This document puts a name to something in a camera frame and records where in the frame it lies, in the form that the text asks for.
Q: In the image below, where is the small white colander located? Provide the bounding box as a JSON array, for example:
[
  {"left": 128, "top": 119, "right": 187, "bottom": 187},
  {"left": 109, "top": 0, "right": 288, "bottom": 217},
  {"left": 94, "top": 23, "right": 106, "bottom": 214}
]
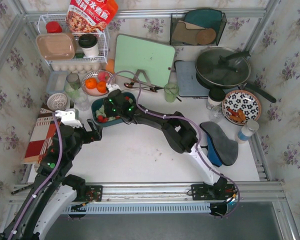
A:
[{"left": 47, "top": 93, "right": 68, "bottom": 111}]

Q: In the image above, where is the striped orange cloth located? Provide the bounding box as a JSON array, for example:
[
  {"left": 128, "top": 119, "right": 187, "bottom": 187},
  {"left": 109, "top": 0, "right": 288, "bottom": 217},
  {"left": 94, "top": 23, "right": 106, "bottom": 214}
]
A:
[{"left": 23, "top": 103, "right": 56, "bottom": 164}]

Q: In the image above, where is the beige food container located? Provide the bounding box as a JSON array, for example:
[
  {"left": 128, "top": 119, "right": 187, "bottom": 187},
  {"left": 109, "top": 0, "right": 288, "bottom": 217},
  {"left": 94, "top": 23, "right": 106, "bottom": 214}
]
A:
[{"left": 36, "top": 32, "right": 77, "bottom": 61}]

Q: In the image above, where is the green tinted glass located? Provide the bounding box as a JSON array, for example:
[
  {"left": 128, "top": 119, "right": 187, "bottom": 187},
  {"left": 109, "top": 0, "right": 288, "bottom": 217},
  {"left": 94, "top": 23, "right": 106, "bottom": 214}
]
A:
[{"left": 64, "top": 73, "right": 81, "bottom": 99}]

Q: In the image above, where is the green glass cup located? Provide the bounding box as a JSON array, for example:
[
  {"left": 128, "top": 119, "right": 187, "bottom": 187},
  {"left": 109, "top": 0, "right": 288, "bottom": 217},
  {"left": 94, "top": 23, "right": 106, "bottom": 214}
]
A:
[{"left": 164, "top": 82, "right": 179, "bottom": 103}]

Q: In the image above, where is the fruit bowl plate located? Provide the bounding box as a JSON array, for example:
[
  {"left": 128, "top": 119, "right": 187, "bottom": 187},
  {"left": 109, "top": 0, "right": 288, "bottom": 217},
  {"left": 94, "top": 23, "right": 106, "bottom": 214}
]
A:
[{"left": 81, "top": 70, "right": 113, "bottom": 97}]

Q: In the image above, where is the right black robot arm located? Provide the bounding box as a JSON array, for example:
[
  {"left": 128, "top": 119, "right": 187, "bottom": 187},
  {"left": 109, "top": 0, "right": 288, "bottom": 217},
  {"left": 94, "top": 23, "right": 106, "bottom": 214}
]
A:
[{"left": 103, "top": 89, "right": 228, "bottom": 196}]

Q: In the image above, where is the black lid jar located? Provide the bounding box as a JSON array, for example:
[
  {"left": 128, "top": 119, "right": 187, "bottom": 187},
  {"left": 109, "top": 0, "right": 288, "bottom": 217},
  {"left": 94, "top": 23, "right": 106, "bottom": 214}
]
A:
[{"left": 206, "top": 87, "right": 226, "bottom": 110}]

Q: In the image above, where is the white bottle silver cap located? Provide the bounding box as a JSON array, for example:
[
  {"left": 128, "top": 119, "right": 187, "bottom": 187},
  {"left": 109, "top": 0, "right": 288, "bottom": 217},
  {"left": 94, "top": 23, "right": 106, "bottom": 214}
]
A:
[{"left": 235, "top": 119, "right": 260, "bottom": 144}]

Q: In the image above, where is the red lid jar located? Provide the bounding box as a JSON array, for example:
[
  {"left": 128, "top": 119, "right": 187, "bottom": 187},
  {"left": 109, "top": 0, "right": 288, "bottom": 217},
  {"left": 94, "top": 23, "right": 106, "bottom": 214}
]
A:
[{"left": 45, "top": 21, "right": 63, "bottom": 34}]

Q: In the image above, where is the blue floral plate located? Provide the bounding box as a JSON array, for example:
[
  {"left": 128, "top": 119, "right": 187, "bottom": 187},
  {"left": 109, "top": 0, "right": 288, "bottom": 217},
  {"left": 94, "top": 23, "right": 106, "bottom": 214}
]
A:
[{"left": 221, "top": 90, "right": 262, "bottom": 126}]

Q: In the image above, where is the egg tray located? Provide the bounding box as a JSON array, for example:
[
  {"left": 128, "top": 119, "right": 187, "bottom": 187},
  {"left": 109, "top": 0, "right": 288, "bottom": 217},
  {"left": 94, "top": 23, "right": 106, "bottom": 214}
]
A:
[{"left": 51, "top": 62, "right": 103, "bottom": 74}]

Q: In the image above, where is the white wire rack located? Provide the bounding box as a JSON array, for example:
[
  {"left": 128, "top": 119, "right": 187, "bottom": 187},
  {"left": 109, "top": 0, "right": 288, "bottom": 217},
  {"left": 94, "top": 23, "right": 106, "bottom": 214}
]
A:
[{"left": 37, "top": 13, "right": 110, "bottom": 65}]

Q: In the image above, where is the clear plastic cup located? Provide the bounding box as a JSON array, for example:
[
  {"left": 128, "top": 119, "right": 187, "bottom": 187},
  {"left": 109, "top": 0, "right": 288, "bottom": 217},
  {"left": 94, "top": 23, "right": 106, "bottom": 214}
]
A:
[{"left": 74, "top": 92, "right": 91, "bottom": 111}]

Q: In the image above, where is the teal storage basket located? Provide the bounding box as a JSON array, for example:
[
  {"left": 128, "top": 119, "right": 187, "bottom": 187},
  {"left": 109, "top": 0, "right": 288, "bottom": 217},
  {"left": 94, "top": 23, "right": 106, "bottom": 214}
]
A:
[{"left": 91, "top": 96, "right": 130, "bottom": 128}]

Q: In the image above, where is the black mesh organizer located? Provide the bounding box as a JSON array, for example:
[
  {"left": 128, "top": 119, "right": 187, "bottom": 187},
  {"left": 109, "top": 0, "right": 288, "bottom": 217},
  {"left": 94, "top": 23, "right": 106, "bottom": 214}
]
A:
[{"left": 169, "top": 8, "right": 227, "bottom": 46}]

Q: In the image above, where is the grey blue cloth pad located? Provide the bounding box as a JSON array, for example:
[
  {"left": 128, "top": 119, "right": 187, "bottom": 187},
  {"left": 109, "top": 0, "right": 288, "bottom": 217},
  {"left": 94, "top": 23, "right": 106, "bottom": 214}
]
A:
[{"left": 199, "top": 121, "right": 239, "bottom": 167}]

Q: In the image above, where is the red snack bag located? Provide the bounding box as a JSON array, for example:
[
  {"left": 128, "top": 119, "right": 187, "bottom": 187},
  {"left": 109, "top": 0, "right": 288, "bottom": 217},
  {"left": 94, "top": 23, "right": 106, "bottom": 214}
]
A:
[{"left": 65, "top": 0, "right": 119, "bottom": 33}]

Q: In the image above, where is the white cup black lid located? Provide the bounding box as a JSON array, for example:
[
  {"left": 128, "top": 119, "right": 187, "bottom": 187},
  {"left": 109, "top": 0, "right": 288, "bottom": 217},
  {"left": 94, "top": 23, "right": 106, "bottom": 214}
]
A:
[{"left": 78, "top": 33, "right": 99, "bottom": 57}]

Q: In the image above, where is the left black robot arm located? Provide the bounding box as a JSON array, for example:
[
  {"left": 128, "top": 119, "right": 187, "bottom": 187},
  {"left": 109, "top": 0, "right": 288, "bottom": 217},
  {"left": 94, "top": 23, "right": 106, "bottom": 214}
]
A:
[{"left": 0, "top": 120, "right": 103, "bottom": 240}]

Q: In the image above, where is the black frying pan with lid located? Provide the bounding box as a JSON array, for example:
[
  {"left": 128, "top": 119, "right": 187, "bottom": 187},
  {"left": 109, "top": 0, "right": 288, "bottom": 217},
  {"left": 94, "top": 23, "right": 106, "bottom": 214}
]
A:
[{"left": 194, "top": 47, "right": 277, "bottom": 103}]

